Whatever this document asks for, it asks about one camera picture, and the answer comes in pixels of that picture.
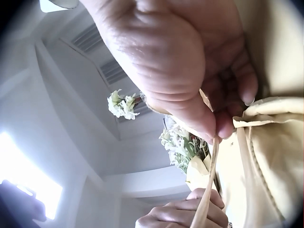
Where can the beige wrapping paper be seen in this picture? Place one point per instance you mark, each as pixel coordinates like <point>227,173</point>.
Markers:
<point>273,147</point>

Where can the person's left hand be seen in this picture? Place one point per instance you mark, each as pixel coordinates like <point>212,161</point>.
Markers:
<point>175,213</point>

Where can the person's right index finger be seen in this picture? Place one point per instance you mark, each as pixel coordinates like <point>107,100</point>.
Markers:
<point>224,125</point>

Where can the white flower bunch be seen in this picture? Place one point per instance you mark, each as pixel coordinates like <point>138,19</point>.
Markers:
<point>177,144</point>

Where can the beige ribbon strip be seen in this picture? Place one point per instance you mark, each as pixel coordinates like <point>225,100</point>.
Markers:
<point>207,175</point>

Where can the person's right thumb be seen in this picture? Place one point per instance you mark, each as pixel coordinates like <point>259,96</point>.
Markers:
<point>180,111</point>

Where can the ceiling lamp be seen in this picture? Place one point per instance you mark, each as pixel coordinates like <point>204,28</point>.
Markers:
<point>58,4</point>

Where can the bright window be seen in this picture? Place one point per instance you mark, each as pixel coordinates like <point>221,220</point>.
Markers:
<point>26,163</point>

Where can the ceiling air vent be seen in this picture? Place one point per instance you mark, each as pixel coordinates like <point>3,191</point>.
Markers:
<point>85,39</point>
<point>112,71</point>

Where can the person's right hand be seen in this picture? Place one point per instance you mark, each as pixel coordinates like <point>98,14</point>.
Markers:
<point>166,47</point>

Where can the person's right fingers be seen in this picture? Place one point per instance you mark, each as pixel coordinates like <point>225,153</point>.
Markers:
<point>244,87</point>

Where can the person's left fingers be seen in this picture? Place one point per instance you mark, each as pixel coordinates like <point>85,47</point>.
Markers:
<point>180,206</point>

